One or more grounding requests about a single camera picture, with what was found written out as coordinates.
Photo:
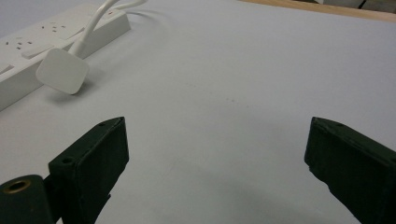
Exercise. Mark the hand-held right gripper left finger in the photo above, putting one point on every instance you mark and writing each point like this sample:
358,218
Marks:
90,168

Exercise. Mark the white power strip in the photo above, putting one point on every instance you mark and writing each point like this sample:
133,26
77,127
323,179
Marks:
34,53

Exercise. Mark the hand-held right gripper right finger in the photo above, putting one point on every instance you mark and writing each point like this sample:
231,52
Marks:
355,165

